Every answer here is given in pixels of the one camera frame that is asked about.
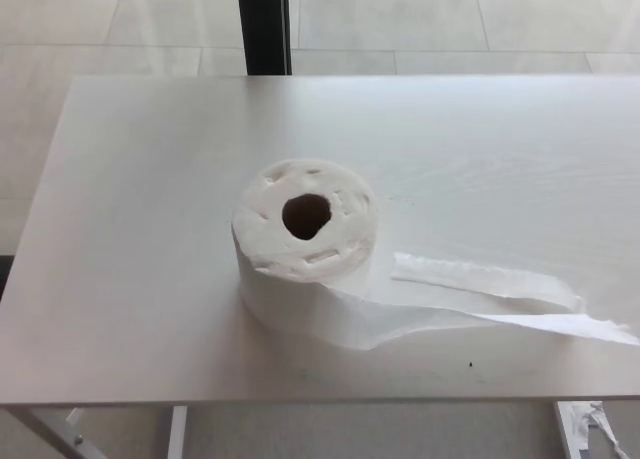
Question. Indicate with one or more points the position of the black vertical post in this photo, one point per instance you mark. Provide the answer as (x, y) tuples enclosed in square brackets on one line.
[(265, 24)]

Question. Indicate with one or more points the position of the white metal table leg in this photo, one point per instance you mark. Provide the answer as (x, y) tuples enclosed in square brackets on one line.
[(177, 434), (566, 429)]

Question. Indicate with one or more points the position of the crumpled white paper scraps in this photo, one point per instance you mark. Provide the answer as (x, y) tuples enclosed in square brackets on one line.
[(597, 424)]

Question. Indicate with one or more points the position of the grey metal table brace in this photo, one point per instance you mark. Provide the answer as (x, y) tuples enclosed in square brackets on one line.
[(45, 431)]

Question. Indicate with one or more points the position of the white toilet paper roll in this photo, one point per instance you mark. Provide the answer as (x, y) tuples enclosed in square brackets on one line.
[(310, 289)]

